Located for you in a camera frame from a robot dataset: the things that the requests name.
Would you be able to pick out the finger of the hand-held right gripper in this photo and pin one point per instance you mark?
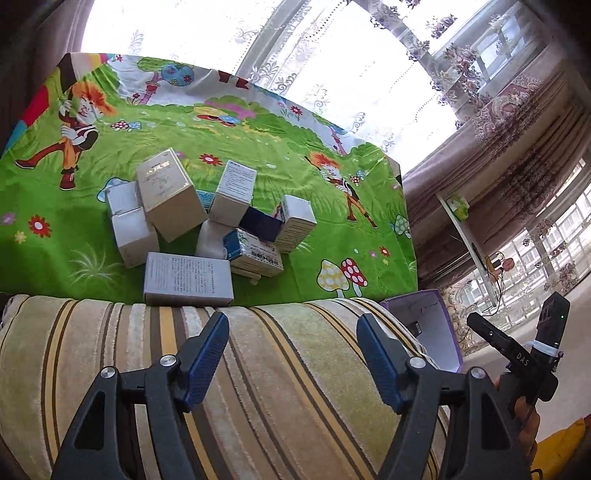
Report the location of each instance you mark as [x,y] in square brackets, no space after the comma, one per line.
[485,328]

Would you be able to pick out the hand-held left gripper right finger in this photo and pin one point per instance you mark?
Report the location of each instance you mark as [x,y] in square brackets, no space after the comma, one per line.
[378,364]

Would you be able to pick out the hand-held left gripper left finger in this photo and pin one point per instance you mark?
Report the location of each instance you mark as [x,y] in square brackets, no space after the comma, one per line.
[203,357]

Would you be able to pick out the purple cardboard box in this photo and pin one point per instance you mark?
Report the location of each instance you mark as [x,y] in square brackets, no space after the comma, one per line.
[438,323]

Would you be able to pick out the grey printed box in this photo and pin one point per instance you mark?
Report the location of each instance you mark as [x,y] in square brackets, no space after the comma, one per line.
[189,279]

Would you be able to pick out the blue and white medicine box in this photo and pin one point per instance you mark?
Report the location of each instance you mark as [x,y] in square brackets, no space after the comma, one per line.
[254,254]

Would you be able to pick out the white plastic holder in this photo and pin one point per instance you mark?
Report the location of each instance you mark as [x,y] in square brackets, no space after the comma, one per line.
[210,237]

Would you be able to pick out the plain white box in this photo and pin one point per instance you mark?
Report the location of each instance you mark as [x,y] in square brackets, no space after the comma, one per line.
[122,198]
[134,240]

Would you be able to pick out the dark blue box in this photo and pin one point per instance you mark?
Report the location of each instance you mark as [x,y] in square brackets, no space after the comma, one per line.
[261,224]

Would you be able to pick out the teal box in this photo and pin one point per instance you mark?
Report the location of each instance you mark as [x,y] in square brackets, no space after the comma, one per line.
[206,202]

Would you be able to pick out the large beige box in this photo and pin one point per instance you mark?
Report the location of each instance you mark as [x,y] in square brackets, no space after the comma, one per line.
[171,198]

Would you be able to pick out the white and tan box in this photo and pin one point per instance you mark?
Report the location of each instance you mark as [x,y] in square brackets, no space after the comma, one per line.
[295,224]

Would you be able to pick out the tall white text box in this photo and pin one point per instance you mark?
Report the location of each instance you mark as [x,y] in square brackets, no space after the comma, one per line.
[233,194]

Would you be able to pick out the person's right hand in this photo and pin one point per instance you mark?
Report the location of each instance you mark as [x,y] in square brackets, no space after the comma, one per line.
[528,429]

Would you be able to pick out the small pink fan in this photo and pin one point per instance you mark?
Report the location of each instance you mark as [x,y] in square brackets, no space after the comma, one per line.
[503,264]

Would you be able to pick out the dark phone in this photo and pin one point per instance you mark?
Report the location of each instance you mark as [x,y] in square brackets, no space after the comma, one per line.
[479,254]

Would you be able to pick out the striped tasselled cushion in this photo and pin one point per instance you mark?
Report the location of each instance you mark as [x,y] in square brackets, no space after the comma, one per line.
[300,350]

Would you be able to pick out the yellow object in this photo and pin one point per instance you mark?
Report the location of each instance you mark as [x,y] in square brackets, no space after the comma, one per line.
[563,443]

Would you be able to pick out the white side table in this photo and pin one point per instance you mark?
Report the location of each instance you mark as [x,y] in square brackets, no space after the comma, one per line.
[466,240]

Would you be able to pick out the floral lace curtain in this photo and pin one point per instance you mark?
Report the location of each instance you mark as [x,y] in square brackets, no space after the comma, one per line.
[545,249]

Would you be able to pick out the green tissue pack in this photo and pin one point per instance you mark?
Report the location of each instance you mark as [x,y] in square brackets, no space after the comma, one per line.
[458,207]

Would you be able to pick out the mauve patterned curtain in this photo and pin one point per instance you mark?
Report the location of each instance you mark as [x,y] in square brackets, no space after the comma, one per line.
[508,175]

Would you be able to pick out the green cartoon printed blanket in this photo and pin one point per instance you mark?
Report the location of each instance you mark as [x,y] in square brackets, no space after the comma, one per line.
[277,152]

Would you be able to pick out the white lace curtain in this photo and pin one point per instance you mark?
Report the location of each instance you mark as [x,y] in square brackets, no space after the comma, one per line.
[323,69]

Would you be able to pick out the dark plain curtain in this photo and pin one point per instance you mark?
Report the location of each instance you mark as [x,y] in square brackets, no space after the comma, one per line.
[37,55]

